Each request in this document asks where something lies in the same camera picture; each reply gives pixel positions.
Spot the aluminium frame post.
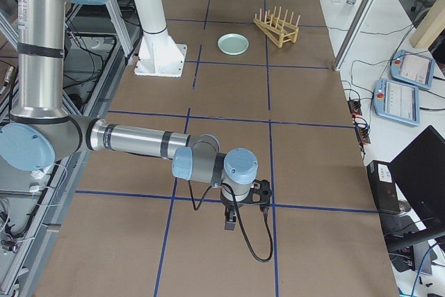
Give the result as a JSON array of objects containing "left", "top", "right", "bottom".
[{"left": 332, "top": 0, "right": 375, "bottom": 71}]

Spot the blue teach pendant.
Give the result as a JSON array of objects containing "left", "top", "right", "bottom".
[
  {"left": 373, "top": 79, "right": 420, "bottom": 126},
  {"left": 390, "top": 49, "right": 436, "bottom": 90}
]

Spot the lower blue teach pendant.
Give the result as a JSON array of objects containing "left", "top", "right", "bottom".
[{"left": 373, "top": 79, "right": 420, "bottom": 126}]

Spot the orange black adapter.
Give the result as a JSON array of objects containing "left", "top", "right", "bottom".
[
  {"left": 355, "top": 123, "right": 371, "bottom": 145},
  {"left": 348, "top": 99, "right": 362, "bottom": 117}
]

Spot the upper blue teach pendant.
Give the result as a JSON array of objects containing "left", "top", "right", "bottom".
[{"left": 390, "top": 49, "right": 436, "bottom": 90}]

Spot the upper orange black adapter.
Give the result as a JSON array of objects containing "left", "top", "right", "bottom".
[{"left": 348, "top": 99, "right": 362, "bottom": 117}]

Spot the black computer box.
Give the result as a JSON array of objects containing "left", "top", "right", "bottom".
[{"left": 366, "top": 160, "right": 400, "bottom": 215}]

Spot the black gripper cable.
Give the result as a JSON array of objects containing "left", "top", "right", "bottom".
[{"left": 188, "top": 179, "right": 274, "bottom": 262}]

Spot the wooden plate rack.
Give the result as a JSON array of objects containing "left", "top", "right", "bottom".
[{"left": 253, "top": 6, "right": 300, "bottom": 48}]

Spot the wooden beam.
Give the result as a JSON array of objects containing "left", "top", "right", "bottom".
[{"left": 410, "top": 0, "right": 445, "bottom": 49}]

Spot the lower orange black adapter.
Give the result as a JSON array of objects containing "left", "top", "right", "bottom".
[{"left": 355, "top": 123, "right": 371, "bottom": 145}]

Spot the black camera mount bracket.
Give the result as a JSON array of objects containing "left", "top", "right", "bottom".
[{"left": 241, "top": 179, "right": 272, "bottom": 206}]

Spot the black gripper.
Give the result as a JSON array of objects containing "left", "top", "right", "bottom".
[{"left": 220, "top": 194, "right": 238, "bottom": 231}]

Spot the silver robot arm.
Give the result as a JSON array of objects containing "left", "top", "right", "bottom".
[{"left": 1, "top": 0, "right": 258, "bottom": 230}]

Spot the light green plate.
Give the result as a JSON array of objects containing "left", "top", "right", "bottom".
[{"left": 217, "top": 33, "right": 250, "bottom": 56}]

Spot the blue network cable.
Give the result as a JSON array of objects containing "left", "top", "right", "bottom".
[{"left": 410, "top": 241, "right": 439, "bottom": 297}]

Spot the black laptop monitor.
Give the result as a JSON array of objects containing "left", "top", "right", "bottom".
[{"left": 387, "top": 125, "right": 444, "bottom": 252}]

